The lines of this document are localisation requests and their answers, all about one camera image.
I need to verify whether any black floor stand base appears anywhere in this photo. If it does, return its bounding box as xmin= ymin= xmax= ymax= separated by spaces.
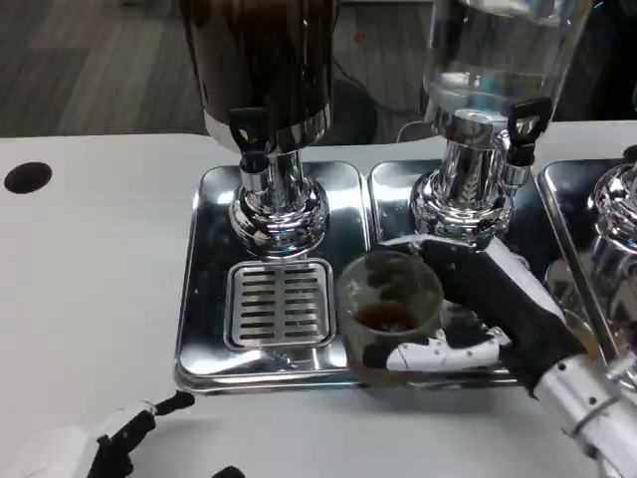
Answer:
xmin=329 ymin=77 xmax=383 ymax=146

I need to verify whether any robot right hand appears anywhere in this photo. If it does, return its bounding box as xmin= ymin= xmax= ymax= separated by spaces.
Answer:
xmin=362 ymin=234 xmax=591 ymax=400

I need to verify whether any black round counter hole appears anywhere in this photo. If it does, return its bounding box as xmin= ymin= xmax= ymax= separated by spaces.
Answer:
xmin=3 ymin=161 xmax=54 ymax=195

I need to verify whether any chrome dispenser pedestal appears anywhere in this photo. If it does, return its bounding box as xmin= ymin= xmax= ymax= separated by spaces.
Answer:
xmin=586 ymin=161 xmax=637 ymax=280

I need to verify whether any clear ribbed glass cup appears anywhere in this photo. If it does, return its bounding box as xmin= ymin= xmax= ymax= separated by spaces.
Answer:
xmin=335 ymin=248 xmax=446 ymax=392

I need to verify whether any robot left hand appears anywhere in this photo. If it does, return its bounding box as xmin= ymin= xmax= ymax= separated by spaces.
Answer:
xmin=29 ymin=390 xmax=246 ymax=478

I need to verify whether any black tap on dark dispenser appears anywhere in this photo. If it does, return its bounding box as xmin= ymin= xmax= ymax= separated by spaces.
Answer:
xmin=228 ymin=107 xmax=273 ymax=193

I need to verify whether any black tap on clear dispenser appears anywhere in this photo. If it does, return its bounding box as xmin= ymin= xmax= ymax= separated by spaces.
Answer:
xmin=501 ymin=97 xmax=553 ymax=183

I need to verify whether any steel drip tray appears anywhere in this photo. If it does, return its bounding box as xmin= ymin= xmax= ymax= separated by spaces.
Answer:
xmin=535 ymin=158 xmax=637 ymax=362
xmin=367 ymin=159 xmax=606 ymax=388
xmin=173 ymin=161 xmax=384 ymax=395

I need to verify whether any black floor cable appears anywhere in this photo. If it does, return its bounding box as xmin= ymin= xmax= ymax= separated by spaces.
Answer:
xmin=335 ymin=57 xmax=430 ymax=119

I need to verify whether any clear water drink dispenser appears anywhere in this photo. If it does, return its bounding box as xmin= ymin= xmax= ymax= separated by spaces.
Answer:
xmin=408 ymin=0 xmax=596 ymax=248

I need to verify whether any dark coffee drink dispenser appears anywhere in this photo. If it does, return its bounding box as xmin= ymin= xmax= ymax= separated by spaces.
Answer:
xmin=177 ymin=0 xmax=342 ymax=260

